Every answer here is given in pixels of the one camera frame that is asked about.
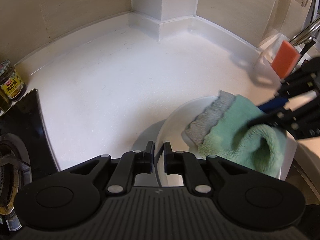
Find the orange sponge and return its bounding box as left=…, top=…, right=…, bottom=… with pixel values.
left=272, top=40, right=302, bottom=79

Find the yellow label sauce jar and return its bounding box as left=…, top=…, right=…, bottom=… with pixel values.
left=0, top=59, right=27, bottom=103

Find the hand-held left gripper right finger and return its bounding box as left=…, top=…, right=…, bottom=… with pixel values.
left=163, top=142, right=247, bottom=194

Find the gas burner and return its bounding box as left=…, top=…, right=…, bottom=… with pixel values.
left=0, top=133, right=33, bottom=230

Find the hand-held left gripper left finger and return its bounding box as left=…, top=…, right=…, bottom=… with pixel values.
left=70, top=140, right=155, bottom=195

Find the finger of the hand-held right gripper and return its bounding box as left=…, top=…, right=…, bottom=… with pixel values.
left=257, top=71, right=320, bottom=112
left=247, top=95, right=320, bottom=138

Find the white bowl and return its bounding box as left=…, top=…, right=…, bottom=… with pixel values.
left=155, top=95, right=298, bottom=187

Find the glass pot lid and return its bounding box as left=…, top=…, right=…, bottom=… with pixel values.
left=289, top=17, right=320, bottom=47

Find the green cloth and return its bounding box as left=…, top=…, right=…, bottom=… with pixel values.
left=184, top=90, right=287, bottom=179

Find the black glass cooktop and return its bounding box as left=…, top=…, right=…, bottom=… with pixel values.
left=0, top=88, right=60, bottom=230

